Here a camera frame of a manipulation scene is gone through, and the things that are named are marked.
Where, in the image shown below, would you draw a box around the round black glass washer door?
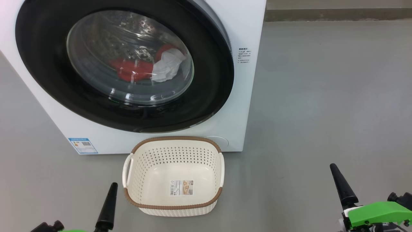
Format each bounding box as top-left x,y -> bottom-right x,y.
15,0 -> 234,133

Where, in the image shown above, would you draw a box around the round white filter cover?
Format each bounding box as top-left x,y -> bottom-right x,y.
206,136 -> 229,150

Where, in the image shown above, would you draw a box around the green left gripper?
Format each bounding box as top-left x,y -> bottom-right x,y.
58,182 -> 118,232

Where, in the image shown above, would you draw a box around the red and white garment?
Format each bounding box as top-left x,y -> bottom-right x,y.
109,43 -> 188,82

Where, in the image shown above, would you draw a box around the steel washing machine drum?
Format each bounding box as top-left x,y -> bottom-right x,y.
68,11 -> 194,104

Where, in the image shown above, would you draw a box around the white front-load washing machine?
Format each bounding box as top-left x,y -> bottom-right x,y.
0,0 -> 267,155

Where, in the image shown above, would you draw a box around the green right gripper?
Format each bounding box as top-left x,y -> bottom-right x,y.
330,163 -> 412,232

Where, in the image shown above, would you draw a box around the blue energy label sticker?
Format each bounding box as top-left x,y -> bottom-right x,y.
68,138 -> 98,155

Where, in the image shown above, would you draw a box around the paper product label sticker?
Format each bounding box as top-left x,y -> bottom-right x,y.
170,180 -> 194,196

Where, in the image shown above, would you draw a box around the cream basket with brown rim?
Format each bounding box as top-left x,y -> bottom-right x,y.
122,136 -> 225,217

